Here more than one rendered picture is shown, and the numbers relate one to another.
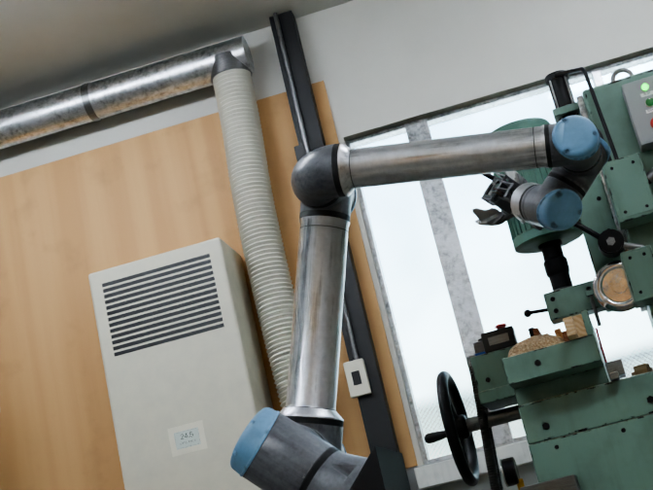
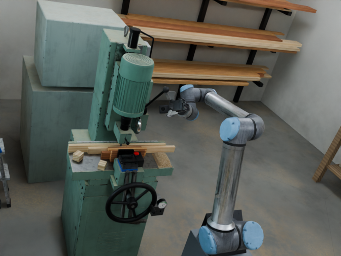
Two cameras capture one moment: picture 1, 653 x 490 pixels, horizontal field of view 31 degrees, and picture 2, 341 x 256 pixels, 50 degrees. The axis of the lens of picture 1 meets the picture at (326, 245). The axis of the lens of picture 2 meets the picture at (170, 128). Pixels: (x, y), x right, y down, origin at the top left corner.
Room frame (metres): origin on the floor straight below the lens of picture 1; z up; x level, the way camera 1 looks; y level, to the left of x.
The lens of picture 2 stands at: (3.84, 0.98, 2.18)
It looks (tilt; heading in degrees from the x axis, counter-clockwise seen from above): 30 degrees down; 229
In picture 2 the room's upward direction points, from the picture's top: 16 degrees clockwise
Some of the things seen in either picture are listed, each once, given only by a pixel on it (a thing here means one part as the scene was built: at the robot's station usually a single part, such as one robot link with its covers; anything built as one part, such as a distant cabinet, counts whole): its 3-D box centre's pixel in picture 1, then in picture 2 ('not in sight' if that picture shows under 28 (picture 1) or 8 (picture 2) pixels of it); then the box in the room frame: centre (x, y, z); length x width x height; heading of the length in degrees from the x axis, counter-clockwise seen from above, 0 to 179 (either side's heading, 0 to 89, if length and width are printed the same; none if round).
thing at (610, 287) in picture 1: (619, 286); (136, 124); (2.70, -0.65, 1.02); 0.12 x 0.03 x 0.12; 78
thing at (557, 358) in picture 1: (543, 380); (123, 167); (2.87, -0.44, 0.87); 0.61 x 0.30 x 0.06; 168
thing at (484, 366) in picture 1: (504, 371); (128, 170); (2.89, -0.36, 0.91); 0.15 x 0.14 x 0.09; 168
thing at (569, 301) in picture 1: (576, 304); (122, 133); (2.84, -0.56, 1.03); 0.14 x 0.07 x 0.09; 78
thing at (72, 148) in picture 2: (588, 344); (119, 147); (2.84, -0.57, 0.92); 0.60 x 0.02 x 0.05; 168
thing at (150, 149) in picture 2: (578, 344); (133, 149); (2.77, -0.53, 0.92); 0.55 x 0.02 x 0.04; 168
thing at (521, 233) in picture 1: (532, 186); (133, 85); (2.85, -0.55, 1.35); 0.18 x 0.18 x 0.31
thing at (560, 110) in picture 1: (567, 104); (132, 43); (2.82, -0.68, 1.53); 0.08 x 0.08 x 0.17; 78
